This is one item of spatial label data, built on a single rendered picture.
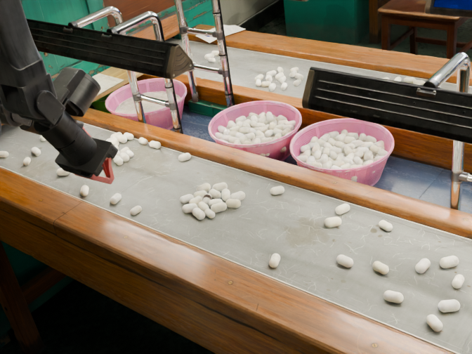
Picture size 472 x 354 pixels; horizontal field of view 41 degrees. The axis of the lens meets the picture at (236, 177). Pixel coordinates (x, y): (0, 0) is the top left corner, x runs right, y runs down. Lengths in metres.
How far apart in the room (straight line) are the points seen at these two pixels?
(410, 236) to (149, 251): 0.56
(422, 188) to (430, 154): 0.12
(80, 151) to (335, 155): 0.77
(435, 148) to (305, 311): 0.69
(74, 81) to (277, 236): 0.58
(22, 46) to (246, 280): 0.61
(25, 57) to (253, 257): 0.64
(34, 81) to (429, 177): 1.05
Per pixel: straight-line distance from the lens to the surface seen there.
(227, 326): 1.29
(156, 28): 1.73
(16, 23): 1.01
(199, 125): 2.05
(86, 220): 1.55
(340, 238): 1.39
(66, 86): 1.09
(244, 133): 1.85
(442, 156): 1.73
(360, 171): 1.58
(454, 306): 1.23
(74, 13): 2.28
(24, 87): 1.02
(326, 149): 1.70
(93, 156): 1.14
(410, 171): 1.73
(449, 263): 1.31
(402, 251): 1.36
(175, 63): 1.47
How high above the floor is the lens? 1.60
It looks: 32 degrees down
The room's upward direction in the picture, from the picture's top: 9 degrees counter-clockwise
